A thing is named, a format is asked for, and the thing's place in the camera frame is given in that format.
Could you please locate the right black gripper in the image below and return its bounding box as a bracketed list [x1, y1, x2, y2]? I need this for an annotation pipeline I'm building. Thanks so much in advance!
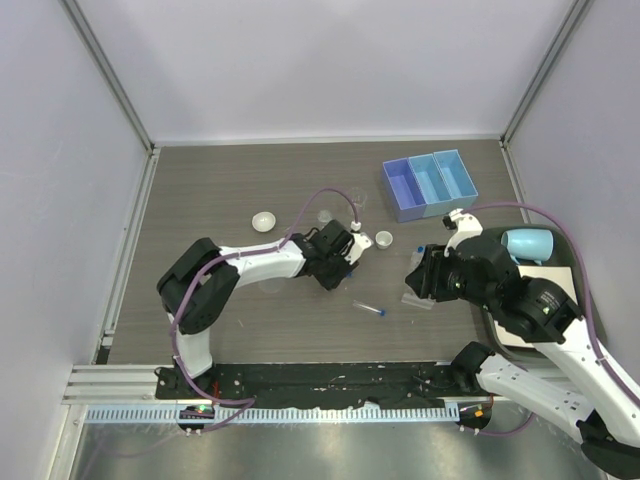
[405, 243, 495, 311]

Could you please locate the clear plastic tube rack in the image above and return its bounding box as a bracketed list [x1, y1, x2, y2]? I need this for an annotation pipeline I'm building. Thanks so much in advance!
[401, 251, 435, 310]

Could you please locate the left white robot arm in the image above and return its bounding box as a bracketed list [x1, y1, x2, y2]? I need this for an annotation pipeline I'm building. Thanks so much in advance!
[156, 220, 373, 399]

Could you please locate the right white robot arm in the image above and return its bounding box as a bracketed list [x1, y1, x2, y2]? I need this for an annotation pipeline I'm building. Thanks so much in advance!
[405, 235, 639, 479]

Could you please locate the small glass bottle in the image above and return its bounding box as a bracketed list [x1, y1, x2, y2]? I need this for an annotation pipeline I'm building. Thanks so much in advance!
[317, 209, 334, 227]

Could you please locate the small white crucible cup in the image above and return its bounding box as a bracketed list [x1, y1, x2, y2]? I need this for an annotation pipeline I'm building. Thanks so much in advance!
[375, 230, 394, 250]

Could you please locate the glass beaker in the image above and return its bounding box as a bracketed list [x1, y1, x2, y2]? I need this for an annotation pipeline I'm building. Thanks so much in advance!
[347, 187, 368, 218]

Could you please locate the light blue mug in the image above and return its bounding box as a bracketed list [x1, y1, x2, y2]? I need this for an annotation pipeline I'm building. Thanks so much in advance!
[500, 228, 554, 265]

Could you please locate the white ceramic bowl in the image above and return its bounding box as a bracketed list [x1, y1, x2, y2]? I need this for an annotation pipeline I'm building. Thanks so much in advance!
[251, 211, 277, 233]

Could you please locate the white paper sheet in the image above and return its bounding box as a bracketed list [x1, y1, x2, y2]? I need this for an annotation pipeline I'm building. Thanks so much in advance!
[493, 265, 578, 350]

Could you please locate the light blue middle bin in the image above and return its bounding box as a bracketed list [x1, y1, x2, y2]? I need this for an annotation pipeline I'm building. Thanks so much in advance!
[409, 154, 452, 217]

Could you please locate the light blue bin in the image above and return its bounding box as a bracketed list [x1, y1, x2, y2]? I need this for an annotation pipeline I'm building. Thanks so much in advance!
[409, 154, 452, 217]
[434, 150, 478, 209]

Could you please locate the light blue right bin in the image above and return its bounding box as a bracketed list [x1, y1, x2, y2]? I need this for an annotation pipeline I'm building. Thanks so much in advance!
[434, 150, 478, 209]

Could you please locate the purple-blue plastic bin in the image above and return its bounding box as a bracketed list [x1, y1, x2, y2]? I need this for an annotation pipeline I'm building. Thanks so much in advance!
[382, 158, 426, 223]

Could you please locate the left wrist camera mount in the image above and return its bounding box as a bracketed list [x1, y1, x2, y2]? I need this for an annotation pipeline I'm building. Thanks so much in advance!
[345, 220, 373, 265]

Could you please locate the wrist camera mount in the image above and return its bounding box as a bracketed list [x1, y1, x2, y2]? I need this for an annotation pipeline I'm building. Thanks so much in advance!
[442, 208, 483, 255]
[345, 220, 373, 265]

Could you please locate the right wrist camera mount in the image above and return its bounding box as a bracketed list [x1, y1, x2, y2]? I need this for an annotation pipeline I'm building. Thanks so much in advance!
[442, 208, 483, 255]

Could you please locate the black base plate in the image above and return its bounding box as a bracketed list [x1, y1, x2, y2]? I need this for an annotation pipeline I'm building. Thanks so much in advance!
[155, 362, 489, 410]

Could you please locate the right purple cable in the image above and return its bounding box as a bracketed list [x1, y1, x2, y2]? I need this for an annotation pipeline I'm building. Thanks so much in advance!
[459, 201, 640, 435]

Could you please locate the slotted cable duct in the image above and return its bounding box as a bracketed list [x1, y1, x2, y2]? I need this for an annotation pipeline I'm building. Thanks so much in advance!
[85, 403, 459, 425]

